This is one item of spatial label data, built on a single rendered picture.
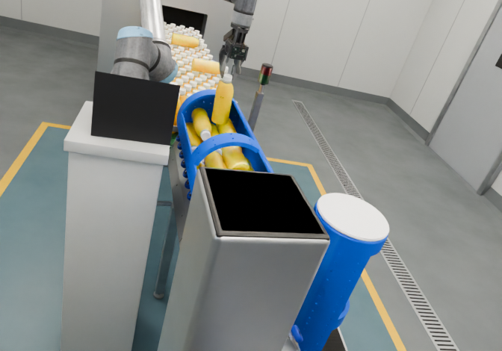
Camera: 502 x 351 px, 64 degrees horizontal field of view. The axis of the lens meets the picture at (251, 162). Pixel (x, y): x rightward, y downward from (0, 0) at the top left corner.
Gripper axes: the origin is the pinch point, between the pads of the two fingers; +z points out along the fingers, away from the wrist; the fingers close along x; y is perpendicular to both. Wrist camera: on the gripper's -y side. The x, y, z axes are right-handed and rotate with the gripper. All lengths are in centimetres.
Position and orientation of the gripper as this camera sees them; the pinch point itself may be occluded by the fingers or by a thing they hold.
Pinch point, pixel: (227, 75)
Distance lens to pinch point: 162.1
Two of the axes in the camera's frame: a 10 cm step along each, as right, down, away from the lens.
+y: 2.5, 5.2, -8.2
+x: 9.4, 0.8, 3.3
